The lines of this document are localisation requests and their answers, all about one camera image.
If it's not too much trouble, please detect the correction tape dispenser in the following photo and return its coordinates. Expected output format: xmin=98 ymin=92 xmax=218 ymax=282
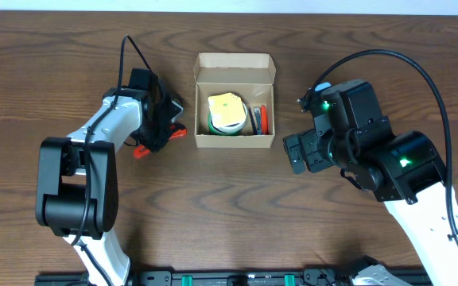
xmin=171 ymin=97 xmax=184 ymax=123

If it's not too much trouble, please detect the red utility knife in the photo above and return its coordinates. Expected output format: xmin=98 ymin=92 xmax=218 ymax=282
xmin=133 ymin=123 xmax=188 ymax=159

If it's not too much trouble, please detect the red stapler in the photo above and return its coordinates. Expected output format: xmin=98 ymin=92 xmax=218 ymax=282
xmin=253 ymin=105 xmax=269 ymax=135

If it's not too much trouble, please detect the green tape roll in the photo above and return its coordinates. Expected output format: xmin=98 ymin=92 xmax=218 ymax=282
xmin=208 ymin=114 xmax=245 ymax=136

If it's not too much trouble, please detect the yellow sticky note pad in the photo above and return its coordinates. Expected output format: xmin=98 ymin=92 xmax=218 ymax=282
xmin=208 ymin=92 xmax=246 ymax=128

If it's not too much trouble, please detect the white tape roll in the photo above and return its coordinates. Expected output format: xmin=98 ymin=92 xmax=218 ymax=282
xmin=208 ymin=102 xmax=248 ymax=133

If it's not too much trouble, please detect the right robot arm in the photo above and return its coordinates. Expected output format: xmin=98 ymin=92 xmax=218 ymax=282
xmin=283 ymin=115 xmax=458 ymax=285

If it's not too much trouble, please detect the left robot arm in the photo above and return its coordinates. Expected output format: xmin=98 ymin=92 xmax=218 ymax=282
xmin=35 ymin=87 xmax=184 ymax=285

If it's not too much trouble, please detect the open brown cardboard box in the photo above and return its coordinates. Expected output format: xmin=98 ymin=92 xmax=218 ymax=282
xmin=193 ymin=52 xmax=276 ymax=149

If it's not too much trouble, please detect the left black cable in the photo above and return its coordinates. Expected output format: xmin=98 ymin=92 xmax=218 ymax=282
xmin=64 ymin=34 xmax=154 ymax=286

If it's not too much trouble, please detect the black cable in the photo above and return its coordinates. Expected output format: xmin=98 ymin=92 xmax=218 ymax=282
xmin=304 ymin=48 xmax=458 ymax=286
xmin=64 ymin=34 xmax=154 ymax=286

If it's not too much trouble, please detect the right black cable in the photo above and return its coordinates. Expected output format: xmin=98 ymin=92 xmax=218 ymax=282
xmin=304 ymin=48 xmax=458 ymax=286

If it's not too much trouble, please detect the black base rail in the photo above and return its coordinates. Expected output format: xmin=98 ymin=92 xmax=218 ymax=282
xmin=34 ymin=269 xmax=433 ymax=286

